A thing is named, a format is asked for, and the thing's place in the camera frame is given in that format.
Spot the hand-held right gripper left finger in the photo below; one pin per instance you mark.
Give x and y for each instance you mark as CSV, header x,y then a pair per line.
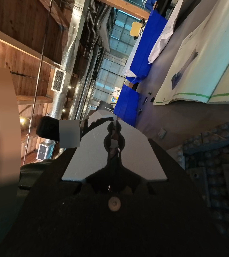
x,y
86,156

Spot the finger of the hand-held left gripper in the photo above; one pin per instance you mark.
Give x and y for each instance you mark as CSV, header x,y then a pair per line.
x,y
97,115

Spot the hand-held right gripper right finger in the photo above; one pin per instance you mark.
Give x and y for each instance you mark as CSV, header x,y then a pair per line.
x,y
142,158

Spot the small light grey brick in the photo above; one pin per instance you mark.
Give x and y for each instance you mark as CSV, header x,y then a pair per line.
x,y
114,143

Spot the grey toy brick build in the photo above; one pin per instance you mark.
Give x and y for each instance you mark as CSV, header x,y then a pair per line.
x,y
216,180

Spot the blue plastic bin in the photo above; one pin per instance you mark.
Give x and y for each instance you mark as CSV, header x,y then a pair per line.
x,y
126,104
146,50

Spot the small pale plastic piece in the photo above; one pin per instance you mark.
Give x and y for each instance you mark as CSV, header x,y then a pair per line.
x,y
162,133

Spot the white air vent grille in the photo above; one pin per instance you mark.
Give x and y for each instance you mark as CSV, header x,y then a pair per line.
x,y
42,152
58,80

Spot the large glass window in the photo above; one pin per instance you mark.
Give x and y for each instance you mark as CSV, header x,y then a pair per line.
x,y
114,66

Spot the white paper sheet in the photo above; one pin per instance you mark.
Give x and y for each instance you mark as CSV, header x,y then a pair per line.
x,y
129,64

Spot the ceiling lamp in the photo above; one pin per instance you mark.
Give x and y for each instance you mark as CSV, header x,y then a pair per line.
x,y
21,120

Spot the metal threaded rod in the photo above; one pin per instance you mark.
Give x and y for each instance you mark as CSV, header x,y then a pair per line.
x,y
39,66

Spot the white plastic bag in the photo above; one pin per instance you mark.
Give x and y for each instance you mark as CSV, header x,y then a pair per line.
x,y
162,44

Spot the open instruction booklet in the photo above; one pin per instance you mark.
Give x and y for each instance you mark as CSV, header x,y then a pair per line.
x,y
206,60

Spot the silver ventilation duct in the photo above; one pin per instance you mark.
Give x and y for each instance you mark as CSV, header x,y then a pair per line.
x,y
82,96
65,60

